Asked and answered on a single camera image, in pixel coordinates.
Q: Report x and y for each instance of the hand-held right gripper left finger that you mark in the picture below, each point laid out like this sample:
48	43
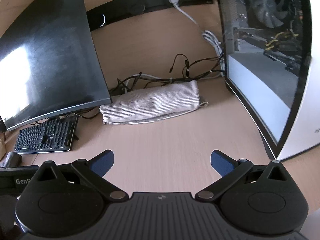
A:
102	163

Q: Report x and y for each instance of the black round plug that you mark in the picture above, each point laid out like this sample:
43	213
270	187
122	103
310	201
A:
136	8
99	20

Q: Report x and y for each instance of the dark grey object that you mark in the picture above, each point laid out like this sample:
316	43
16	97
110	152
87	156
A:
12	159

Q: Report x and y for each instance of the striped long-sleeve shirt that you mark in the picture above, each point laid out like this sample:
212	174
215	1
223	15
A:
150	102

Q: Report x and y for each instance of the white glass-panel computer case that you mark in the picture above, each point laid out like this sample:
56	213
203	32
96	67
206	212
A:
262	87

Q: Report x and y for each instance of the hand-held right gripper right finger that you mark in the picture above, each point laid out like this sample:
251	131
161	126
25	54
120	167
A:
221	163

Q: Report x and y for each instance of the black keyboard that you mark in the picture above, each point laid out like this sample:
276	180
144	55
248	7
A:
42	135

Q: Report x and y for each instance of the black computer monitor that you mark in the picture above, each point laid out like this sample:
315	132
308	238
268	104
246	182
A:
50	55

